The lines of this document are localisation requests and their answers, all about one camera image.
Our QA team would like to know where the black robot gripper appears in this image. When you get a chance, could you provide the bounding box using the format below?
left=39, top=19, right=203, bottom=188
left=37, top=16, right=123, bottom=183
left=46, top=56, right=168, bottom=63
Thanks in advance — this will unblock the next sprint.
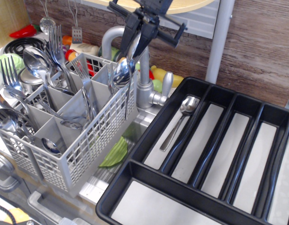
left=107, top=0, right=186, bottom=57

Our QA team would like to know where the small steel spoon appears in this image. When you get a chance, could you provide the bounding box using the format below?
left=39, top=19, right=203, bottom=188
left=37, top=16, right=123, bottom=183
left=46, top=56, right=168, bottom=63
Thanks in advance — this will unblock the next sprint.
left=125, top=33, right=141, bottom=120

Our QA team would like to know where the steel spoon in tray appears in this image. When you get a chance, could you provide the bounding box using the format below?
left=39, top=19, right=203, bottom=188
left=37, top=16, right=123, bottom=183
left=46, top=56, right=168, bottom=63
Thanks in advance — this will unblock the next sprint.
left=160, top=95, right=200, bottom=151

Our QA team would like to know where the large steel spoon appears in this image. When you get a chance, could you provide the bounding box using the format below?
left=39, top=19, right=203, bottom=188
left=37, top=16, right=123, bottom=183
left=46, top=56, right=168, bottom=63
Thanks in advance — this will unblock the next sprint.
left=23, top=46, right=57, bottom=111

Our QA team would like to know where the grey plastic cutlery basket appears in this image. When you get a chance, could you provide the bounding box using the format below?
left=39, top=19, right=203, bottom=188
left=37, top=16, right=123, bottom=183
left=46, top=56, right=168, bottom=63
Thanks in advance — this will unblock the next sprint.
left=0, top=53, right=138, bottom=197

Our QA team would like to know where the small spoon front compartment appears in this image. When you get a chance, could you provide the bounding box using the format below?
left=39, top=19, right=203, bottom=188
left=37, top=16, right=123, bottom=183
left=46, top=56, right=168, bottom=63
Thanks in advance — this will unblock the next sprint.
left=41, top=138, right=62, bottom=157

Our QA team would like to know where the black cutlery tray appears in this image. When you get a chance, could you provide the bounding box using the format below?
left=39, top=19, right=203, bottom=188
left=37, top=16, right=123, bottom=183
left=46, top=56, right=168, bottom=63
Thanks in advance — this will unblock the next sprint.
left=96, top=77, right=289, bottom=225

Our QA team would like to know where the light wooden shelf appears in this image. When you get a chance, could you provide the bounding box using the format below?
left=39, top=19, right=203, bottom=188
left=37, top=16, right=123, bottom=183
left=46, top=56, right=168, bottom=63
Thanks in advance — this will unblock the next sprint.
left=83, top=0, right=213, bottom=15

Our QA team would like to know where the yellow toy fruit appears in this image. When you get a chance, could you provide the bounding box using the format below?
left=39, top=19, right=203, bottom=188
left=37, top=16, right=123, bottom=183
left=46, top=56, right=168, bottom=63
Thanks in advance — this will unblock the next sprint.
left=151, top=65, right=184, bottom=88

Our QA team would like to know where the hanging small spatula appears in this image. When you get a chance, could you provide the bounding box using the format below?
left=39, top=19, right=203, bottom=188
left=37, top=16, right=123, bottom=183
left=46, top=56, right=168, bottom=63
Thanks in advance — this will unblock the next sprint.
left=68, top=0, right=83, bottom=44

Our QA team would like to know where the silver kitchen faucet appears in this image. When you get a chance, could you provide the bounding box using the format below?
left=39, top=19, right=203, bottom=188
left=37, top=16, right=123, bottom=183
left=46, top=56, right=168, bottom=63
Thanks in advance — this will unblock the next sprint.
left=102, top=26, right=174, bottom=108

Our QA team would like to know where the steel fork middle back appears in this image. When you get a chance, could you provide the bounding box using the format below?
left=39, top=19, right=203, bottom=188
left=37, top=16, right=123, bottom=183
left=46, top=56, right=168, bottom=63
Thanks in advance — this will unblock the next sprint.
left=71, top=58, right=91, bottom=89

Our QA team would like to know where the white metal pole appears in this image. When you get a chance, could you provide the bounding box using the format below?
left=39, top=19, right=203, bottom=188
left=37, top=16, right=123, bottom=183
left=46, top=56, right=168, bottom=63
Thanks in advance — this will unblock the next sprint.
left=205, top=0, right=235, bottom=84

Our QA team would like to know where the steel fork tall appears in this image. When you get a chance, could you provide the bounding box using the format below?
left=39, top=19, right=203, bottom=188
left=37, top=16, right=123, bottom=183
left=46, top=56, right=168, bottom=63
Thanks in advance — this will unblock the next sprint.
left=49, top=25, right=77, bottom=94

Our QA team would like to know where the hanging steel skimmer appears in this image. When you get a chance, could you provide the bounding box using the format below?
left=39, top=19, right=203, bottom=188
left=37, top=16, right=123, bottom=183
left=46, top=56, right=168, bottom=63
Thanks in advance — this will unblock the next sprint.
left=39, top=0, right=55, bottom=35

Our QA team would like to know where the red toy pepper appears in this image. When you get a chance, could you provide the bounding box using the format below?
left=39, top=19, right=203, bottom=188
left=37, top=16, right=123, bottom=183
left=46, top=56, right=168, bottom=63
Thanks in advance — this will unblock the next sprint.
left=9, top=24, right=40, bottom=38

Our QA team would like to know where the black stove burner coil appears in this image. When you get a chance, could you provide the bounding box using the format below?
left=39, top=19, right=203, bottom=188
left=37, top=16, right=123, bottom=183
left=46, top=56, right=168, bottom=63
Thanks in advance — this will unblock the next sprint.
left=2, top=37, right=44, bottom=57

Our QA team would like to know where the small steel pot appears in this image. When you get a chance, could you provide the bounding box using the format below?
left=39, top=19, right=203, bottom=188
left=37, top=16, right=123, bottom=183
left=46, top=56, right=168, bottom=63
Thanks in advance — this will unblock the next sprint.
left=18, top=68, right=43, bottom=94

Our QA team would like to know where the green toy cabbage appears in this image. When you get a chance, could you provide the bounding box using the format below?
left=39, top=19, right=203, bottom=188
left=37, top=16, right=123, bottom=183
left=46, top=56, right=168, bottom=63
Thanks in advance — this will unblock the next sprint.
left=0, top=53, right=25, bottom=72

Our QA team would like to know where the green toy leaf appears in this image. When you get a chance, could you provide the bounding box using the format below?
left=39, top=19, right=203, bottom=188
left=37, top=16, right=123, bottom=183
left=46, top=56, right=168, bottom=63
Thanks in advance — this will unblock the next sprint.
left=99, top=136, right=128, bottom=167

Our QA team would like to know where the steel fork lower left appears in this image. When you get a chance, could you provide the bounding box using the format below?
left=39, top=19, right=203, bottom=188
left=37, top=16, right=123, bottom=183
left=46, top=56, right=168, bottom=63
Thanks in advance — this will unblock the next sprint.
left=0, top=109, right=36, bottom=144

